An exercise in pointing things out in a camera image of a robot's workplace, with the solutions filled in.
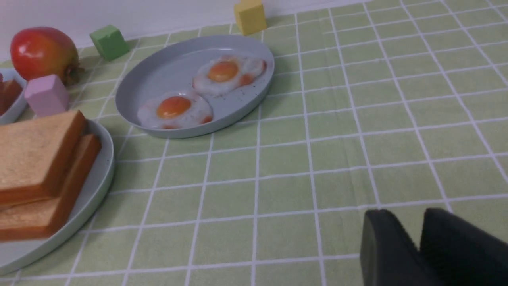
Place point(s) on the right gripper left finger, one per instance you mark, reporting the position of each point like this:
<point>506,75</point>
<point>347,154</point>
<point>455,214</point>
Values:
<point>389,257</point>

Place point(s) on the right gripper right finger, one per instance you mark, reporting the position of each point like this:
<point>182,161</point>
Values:
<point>460,253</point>

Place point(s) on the toast slice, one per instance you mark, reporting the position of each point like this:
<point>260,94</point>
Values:
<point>10,90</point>
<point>41,219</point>
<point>35,154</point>

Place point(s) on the green checked tablecloth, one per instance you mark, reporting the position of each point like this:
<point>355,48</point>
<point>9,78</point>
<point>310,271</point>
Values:
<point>397,104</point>

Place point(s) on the rear fried egg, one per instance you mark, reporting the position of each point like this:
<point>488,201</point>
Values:
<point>226,73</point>

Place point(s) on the fried egg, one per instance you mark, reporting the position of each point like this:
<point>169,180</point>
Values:
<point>226,73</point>
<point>175,110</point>

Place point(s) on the middle top fried egg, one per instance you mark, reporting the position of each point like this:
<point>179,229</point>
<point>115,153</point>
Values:
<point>175,110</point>

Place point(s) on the yellow cube block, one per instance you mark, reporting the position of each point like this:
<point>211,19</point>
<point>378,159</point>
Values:
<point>250,16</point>

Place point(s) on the grey egg plate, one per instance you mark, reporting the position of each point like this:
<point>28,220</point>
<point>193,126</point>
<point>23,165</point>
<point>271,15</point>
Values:
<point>172,69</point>

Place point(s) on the green cube block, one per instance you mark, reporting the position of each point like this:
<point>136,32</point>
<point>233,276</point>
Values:
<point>109,42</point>

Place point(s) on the light teal empty plate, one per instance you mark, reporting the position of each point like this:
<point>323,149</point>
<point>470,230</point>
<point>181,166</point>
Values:
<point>18,254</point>

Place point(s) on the pink cube block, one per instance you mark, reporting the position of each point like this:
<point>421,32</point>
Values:
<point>47,96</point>

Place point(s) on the blue-grey bread plate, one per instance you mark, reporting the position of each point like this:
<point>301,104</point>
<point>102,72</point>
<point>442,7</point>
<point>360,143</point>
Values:
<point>19,105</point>

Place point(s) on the red pomegranate fruit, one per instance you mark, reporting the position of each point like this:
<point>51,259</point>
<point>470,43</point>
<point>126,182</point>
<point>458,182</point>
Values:
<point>41,51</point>

